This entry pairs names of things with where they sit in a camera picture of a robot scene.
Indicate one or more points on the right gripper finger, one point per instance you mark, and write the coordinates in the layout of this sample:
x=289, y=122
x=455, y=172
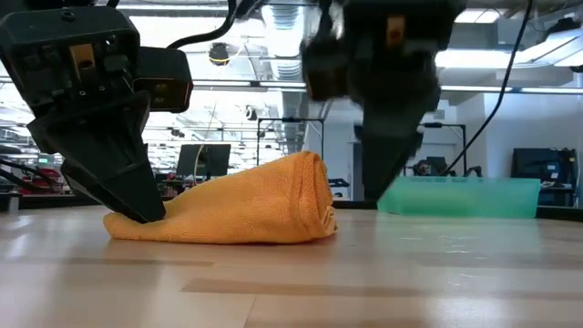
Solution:
x=387, y=155

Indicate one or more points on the black aluminium table frame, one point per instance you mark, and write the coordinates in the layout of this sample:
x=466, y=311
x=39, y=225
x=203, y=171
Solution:
x=45, y=200

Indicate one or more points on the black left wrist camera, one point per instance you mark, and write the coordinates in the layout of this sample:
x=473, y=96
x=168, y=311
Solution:
x=166, y=79

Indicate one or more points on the silver ceiling duct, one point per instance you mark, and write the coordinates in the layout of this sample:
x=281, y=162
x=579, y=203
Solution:
x=284, y=27

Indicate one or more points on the black background robot arm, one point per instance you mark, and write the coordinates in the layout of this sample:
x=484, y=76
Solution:
x=339, y=183

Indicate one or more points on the black background gantry frame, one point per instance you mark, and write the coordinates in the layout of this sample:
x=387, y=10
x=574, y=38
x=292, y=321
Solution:
x=451, y=126
x=291, y=119

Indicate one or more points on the overhead rig crossbar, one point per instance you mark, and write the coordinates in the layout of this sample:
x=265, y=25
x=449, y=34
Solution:
x=501, y=89

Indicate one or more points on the black background monitor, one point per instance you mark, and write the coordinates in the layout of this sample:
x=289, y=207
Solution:
x=205, y=159

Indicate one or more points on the red background equipment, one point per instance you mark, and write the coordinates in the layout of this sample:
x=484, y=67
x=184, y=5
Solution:
x=43, y=180

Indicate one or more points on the orange microfiber towel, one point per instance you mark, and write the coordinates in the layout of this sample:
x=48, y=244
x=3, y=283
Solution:
x=255, y=205

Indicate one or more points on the black overhead camera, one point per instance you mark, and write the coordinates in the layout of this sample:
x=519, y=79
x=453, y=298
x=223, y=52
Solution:
x=219, y=54

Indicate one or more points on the black equipment rack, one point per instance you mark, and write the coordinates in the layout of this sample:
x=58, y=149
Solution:
x=542, y=173

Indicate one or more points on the teal plastic basket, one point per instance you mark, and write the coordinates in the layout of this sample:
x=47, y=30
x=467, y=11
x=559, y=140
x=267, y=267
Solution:
x=533, y=196

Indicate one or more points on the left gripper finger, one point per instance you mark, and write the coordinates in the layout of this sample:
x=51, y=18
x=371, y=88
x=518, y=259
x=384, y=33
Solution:
x=109, y=168

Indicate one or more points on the green microfiber towel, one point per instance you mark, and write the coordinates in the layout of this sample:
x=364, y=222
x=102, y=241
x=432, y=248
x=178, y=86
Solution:
x=460, y=200

